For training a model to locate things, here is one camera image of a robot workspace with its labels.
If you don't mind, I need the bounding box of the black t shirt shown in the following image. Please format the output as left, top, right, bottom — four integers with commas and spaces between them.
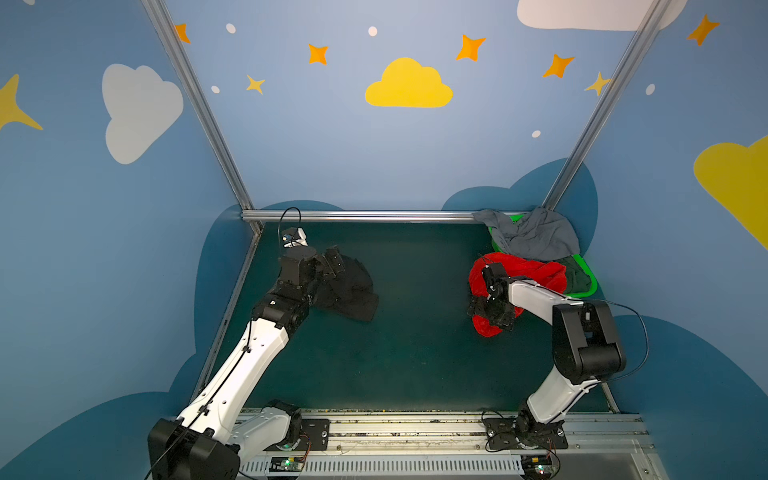
313, 253, 379, 322

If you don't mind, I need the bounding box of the red t shirt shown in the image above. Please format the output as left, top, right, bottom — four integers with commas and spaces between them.
468, 252, 568, 338

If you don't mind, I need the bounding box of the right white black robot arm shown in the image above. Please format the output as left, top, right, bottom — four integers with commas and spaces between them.
469, 259, 626, 446

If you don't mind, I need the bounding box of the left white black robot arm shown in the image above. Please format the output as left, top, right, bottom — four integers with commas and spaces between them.
146, 245, 345, 479

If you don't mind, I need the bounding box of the grey t shirt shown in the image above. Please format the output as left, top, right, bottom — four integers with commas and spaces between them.
472, 207, 581, 262

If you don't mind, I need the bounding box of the dark green t shirt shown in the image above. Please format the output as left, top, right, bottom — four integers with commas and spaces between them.
558, 256, 592, 295

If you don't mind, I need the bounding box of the green plastic basket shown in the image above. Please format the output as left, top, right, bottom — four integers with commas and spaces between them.
474, 208, 598, 297

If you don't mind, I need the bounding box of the right controller board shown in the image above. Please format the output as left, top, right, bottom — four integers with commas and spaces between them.
521, 456, 557, 480

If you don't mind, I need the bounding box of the controller board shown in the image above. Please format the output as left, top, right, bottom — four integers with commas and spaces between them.
521, 456, 557, 480
269, 457, 305, 475

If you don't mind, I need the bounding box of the left controller board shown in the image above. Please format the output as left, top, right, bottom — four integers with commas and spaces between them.
269, 457, 305, 475

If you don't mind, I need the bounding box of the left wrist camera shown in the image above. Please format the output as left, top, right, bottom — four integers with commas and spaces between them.
280, 227, 308, 248

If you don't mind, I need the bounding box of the back aluminium frame rail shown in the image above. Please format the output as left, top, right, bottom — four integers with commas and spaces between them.
241, 208, 476, 224

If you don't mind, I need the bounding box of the left side table rail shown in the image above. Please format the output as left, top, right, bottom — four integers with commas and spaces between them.
190, 223, 262, 400

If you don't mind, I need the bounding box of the table rail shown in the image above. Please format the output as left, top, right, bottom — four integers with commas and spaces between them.
600, 382, 621, 414
190, 223, 262, 400

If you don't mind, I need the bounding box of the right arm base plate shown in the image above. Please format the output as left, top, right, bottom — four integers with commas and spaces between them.
482, 417, 568, 452

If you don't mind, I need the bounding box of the right side table rail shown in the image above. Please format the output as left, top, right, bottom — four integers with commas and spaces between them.
600, 382, 621, 414

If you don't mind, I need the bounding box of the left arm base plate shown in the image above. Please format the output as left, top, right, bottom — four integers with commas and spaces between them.
266, 418, 330, 452

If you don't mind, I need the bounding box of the front aluminium rail bed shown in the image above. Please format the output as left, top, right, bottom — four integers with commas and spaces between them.
234, 407, 667, 479

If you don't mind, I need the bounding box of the left aluminium frame post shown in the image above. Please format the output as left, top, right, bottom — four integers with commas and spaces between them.
141, 0, 253, 210

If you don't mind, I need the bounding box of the aluminium frame post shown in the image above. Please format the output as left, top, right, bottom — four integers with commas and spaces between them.
541, 0, 672, 210
141, 0, 253, 210

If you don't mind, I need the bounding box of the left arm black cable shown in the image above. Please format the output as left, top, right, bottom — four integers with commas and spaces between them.
143, 206, 304, 480

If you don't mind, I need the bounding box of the right aluminium frame post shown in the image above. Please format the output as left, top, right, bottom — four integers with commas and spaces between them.
541, 0, 672, 210

